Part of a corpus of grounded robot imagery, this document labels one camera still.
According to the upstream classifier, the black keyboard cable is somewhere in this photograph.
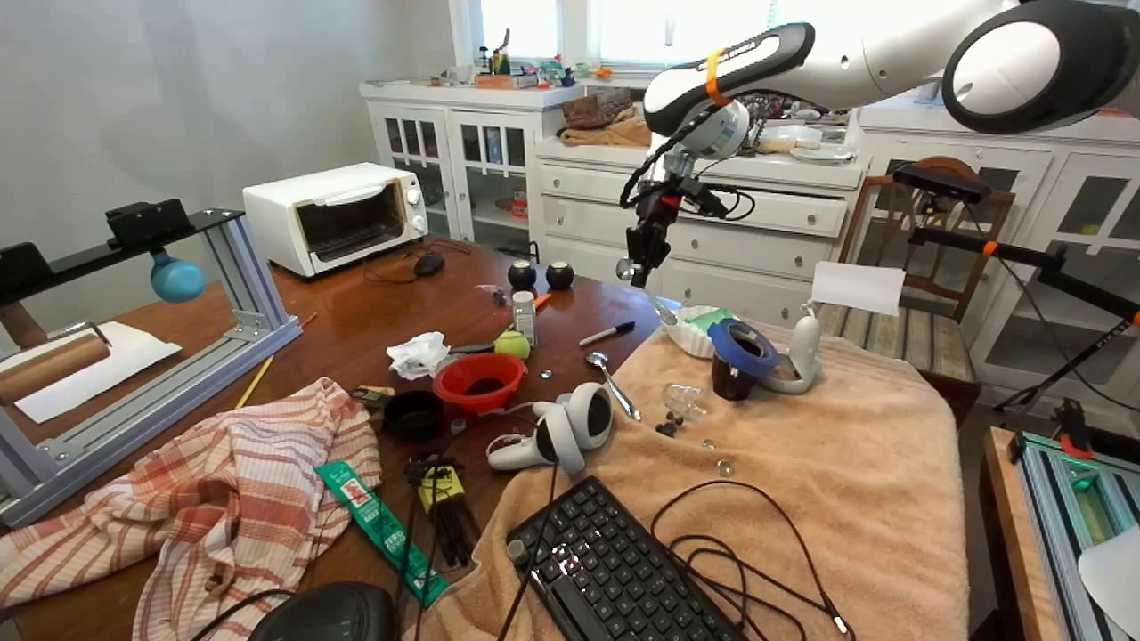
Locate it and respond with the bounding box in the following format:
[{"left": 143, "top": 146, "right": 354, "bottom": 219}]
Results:
[{"left": 650, "top": 476, "right": 859, "bottom": 641}]

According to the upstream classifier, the white toaster oven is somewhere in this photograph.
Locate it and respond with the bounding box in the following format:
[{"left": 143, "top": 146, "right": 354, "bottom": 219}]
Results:
[{"left": 238, "top": 162, "right": 433, "bottom": 280}]

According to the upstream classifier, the clear plastic cup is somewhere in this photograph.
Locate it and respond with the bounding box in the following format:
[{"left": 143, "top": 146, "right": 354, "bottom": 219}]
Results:
[{"left": 661, "top": 379, "right": 712, "bottom": 420}]

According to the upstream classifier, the black case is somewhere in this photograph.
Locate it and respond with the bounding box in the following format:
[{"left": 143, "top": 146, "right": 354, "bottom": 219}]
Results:
[{"left": 245, "top": 581, "right": 402, "bottom": 641}]

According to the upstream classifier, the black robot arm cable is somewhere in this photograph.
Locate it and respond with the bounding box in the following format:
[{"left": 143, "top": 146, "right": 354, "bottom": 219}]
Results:
[{"left": 615, "top": 112, "right": 764, "bottom": 228}]

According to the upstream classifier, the black computer mouse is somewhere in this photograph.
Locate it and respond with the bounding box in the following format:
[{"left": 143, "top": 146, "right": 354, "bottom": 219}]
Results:
[{"left": 411, "top": 247, "right": 448, "bottom": 284}]

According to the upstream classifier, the green apple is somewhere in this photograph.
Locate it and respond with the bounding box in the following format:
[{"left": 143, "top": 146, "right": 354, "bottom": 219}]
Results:
[{"left": 492, "top": 327, "right": 535, "bottom": 365}]

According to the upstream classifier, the black yellow hex key set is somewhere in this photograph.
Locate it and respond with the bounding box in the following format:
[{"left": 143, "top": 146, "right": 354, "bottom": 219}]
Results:
[{"left": 402, "top": 457, "right": 482, "bottom": 571}]

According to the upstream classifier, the red striped cloth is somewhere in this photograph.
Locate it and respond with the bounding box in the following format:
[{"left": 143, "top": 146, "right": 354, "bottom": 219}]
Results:
[{"left": 0, "top": 374, "right": 389, "bottom": 641}]

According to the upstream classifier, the small black bowl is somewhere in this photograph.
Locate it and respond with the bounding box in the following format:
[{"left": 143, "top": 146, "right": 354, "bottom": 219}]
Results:
[{"left": 379, "top": 386, "right": 448, "bottom": 445}]

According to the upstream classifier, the large silver spoon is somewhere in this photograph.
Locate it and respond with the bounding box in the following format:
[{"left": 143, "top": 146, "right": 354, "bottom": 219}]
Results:
[{"left": 586, "top": 349, "right": 644, "bottom": 429}]

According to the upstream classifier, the brown woven basket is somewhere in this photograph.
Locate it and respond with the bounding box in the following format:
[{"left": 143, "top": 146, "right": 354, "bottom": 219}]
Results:
[{"left": 560, "top": 87, "right": 640, "bottom": 136}]

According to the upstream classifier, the white glass-door cabinet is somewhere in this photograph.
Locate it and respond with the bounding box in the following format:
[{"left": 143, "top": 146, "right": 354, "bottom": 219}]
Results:
[{"left": 358, "top": 79, "right": 589, "bottom": 260}]

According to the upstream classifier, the aluminium frame camera stand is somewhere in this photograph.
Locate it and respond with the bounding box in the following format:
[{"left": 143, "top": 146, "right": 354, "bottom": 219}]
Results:
[{"left": 0, "top": 196, "right": 307, "bottom": 533}]

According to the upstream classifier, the wooden robot cart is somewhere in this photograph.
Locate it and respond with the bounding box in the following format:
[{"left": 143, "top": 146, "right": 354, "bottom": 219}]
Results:
[{"left": 981, "top": 425, "right": 1074, "bottom": 641}]

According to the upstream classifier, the beige ribbed towel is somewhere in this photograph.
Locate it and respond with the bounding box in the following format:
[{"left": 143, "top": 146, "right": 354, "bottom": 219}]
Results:
[{"left": 406, "top": 318, "right": 972, "bottom": 641}]

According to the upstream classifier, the green-lit aluminium robot base frame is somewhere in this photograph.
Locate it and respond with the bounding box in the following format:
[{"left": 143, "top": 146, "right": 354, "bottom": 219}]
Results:
[{"left": 1008, "top": 429, "right": 1140, "bottom": 641}]

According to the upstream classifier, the black marker pen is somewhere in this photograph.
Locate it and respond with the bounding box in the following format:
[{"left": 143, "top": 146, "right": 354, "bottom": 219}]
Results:
[{"left": 574, "top": 318, "right": 640, "bottom": 352}]

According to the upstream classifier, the small white jar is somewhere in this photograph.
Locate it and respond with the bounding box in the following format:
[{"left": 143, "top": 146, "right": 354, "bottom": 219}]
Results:
[{"left": 510, "top": 289, "right": 543, "bottom": 349}]

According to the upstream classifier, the brown paper roll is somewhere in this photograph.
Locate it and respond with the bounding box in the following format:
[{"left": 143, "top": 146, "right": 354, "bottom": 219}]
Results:
[{"left": 0, "top": 324, "right": 114, "bottom": 406}]

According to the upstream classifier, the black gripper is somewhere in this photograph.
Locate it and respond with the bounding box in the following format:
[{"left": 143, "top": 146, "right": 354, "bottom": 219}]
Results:
[{"left": 623, "top": 156, "right": 708, "bottom": 293}]

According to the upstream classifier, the blue rubber bulb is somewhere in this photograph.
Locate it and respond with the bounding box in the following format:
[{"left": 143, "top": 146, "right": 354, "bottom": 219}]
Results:
[{"left": 148, "top": 248, "right": 212, "bottom": 308}]

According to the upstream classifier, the white paper sheet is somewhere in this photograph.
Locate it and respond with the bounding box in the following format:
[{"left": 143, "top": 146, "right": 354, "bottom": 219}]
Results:
[{"left": 11, "top": 318, "right": 186, "bottom": 429}]

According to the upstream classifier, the red bowl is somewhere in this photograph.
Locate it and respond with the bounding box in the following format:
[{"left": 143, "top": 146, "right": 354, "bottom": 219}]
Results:
[{"left": 433, "top": 349, "right": 532, "bottom": 416}]

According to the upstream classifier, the long green box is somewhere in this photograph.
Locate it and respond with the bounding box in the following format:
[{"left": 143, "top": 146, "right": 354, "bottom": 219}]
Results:
[{"left": 310, "top": 457, "right": 453, "bottom": 608}]

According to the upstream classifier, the crumpled white tissue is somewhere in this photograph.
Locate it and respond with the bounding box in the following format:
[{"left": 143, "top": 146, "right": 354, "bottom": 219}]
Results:
[{"left": 384, "top": 327, "right": 457, "bottom": 386}]

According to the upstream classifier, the white sideboard cabinet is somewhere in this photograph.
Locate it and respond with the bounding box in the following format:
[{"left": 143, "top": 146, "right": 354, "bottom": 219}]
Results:
[{"left": 852, "top": 100, "right": 1140, "bottom": 396}]

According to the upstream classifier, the white paper on chair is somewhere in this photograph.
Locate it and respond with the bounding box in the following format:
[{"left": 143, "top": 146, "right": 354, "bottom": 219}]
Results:
[{"left": 810, "top": 257, "right": 910, "bottom": 320}]

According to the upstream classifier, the yellow pencil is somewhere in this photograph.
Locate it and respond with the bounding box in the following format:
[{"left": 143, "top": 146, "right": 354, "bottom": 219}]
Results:
[{"left": 232, "top": 352, "right": 278, "bottom": 412}]

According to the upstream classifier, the blue tape roll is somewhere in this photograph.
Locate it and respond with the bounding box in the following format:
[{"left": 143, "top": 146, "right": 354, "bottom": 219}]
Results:
[{"left": 707, "top": 318, "right": 786, "bottom": 386}]

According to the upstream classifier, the black computer keyboard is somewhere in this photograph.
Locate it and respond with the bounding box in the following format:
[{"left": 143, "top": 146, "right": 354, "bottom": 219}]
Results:
[{"left": 501, "top": 474, "right": 744, "bottom": 641}]

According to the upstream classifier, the wooden chair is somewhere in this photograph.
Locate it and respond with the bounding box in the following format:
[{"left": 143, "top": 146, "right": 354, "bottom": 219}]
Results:
[{"left": 834, "top": 152, "right": 1024, "bottom": 396}]

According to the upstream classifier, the black cup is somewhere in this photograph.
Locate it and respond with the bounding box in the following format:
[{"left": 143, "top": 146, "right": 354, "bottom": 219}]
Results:
[{"left": 708, "top": 349, "right": 760, "bottom": 401}]

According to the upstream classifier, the white drawer dresser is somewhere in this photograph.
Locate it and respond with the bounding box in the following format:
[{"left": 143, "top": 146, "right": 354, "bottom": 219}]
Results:
[{"left": 535, "top": 119, "right": 871, "bottom": 333}]

